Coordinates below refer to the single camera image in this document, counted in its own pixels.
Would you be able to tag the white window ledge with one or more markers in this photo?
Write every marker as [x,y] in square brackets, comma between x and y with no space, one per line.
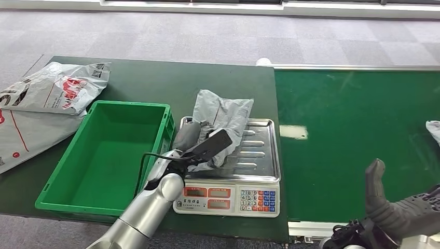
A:
[309,9]

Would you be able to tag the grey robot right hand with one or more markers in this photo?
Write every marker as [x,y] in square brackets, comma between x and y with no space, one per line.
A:
[395,216]

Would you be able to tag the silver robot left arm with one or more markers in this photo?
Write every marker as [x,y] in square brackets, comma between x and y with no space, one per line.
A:
[147,209]

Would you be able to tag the black left wrist camera bracket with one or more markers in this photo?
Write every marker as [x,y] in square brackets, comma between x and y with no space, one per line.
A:
[213,144]

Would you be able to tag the small grey courier package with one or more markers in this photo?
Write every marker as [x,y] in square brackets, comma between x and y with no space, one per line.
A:
[435,130]

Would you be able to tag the steel scale tray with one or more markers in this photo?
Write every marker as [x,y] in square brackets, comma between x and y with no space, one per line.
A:
[257,154]

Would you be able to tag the white electronic scale body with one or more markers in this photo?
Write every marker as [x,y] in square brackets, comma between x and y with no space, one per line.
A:
[206,206]

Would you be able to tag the green plastic crate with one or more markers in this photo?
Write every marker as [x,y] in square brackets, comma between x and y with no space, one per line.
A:
[110,161]

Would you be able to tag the aluminium conveyor side rail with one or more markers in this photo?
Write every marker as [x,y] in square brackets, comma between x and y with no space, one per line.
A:
[343,67]
[309,230]

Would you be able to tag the green conveyor belt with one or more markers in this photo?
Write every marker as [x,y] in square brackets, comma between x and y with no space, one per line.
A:
[326,154]

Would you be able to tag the white round conveyor knob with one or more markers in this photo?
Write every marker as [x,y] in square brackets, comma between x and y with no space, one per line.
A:
[263,62]

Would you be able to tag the white courier bag red print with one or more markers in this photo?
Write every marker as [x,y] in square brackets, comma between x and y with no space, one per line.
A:
[58,89]

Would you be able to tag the large grey bag red line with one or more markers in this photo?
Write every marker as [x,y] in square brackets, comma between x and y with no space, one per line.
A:
[34,134]

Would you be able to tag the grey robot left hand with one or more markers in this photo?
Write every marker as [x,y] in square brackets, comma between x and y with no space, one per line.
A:
[187,135]

